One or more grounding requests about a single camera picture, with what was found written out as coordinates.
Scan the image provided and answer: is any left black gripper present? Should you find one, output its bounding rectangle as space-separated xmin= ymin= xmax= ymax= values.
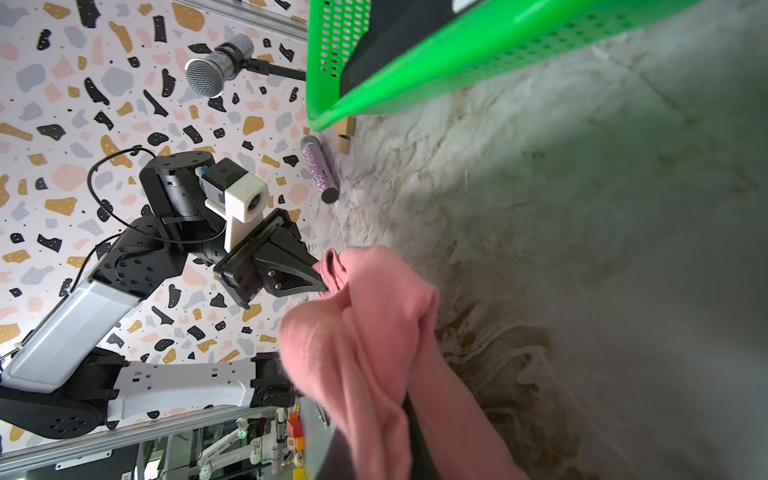
xmin=213 ymin=209 xmax=327 ymax=309

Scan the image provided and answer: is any glittery purple bottle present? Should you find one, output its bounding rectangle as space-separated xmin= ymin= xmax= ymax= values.
xmin=301 ymin=135 xmax=340 ymax=204

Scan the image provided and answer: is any small cardboard piece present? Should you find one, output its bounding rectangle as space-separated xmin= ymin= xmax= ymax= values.
xmin=333 ymin=116 xmax=356 ymax=155

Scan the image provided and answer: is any aluminium rail frame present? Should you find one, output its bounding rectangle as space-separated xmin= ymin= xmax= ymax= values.
xmin=1 ymin=407 xmax=276 ymax=479

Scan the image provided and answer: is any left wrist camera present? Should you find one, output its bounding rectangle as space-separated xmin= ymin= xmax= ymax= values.
xmin=195 ymin=158 xmax=270 ymax=252

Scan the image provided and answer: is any microphone on black stand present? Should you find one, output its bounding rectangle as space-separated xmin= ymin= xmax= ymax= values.
xmin=185 ymin=34 xmax=306 ymax=98

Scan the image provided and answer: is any pink t-shirt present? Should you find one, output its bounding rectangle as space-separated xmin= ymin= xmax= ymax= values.
xmin=278 ymin=246 xmax=524 ymax=479

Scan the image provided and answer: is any green plastic basket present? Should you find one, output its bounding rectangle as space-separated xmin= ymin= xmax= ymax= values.
xmin=306 ymin=1 xmax=692 ymax=131

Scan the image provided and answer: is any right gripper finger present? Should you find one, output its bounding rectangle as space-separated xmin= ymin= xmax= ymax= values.
xmin=403 ymin=395 xmax=441 ymax=480

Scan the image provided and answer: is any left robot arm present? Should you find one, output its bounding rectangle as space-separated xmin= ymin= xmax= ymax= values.
xmin=1 ymin=151 xmax=325 ymax=439

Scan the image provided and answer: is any black t-shirt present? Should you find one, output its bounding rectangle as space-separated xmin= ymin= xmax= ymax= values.
xmin=340 ymin=0 xmax=477 ymax=96

